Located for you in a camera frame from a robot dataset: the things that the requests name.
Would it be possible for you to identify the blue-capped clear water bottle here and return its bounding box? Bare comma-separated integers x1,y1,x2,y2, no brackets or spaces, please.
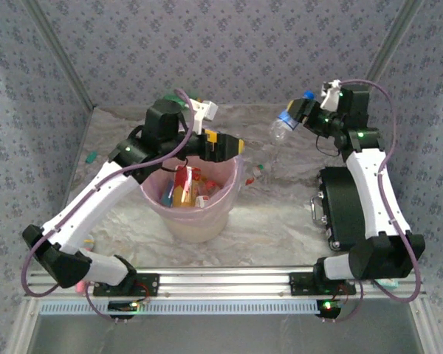
268,90,317,143

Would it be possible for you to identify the small cyan bottle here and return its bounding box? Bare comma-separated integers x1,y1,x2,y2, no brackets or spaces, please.
160,184,174,207

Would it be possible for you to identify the pink lined waste bin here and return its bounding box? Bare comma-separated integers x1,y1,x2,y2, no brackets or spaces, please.
139,153,244,226

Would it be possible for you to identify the cream plastic bin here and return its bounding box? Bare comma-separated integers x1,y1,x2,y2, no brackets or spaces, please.
162,209,232,243

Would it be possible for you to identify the small black controller board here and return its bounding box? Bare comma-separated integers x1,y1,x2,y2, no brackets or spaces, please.
108,300,140,320
315,299,343,321

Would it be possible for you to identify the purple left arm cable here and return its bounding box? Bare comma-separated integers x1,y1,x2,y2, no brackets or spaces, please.
21,88,193,322

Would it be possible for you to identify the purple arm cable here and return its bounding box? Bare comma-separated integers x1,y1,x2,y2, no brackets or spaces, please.
323,79,424,322
21,88,193,322

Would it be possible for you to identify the thin black right gripper cable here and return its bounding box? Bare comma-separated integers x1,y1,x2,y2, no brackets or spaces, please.
315,133,341,158

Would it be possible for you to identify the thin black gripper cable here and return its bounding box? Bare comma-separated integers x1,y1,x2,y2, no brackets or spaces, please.
161,157,190,173
315,133,341,158

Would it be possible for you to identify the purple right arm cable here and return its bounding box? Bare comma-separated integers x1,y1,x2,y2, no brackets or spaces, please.
323,79,424,322

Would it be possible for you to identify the thin black left gripper cable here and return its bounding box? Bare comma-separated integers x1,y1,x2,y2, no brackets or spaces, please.
161,157,190,173

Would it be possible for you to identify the aluminium frame post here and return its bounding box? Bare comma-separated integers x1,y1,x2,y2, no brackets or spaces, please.
21,0,95,111
350,0,426,111

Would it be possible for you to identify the black case silver handle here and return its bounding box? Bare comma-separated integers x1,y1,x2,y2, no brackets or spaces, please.
309,166,370,254

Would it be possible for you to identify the aluminium mounting rail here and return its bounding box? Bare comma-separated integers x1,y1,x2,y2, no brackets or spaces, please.
24,267,427,300

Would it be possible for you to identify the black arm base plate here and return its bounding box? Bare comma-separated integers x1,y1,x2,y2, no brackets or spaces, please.
92,271,160,298
289,271,357,298

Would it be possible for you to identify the slotted white cable duct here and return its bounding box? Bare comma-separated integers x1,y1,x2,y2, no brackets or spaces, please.
38,300,320,316

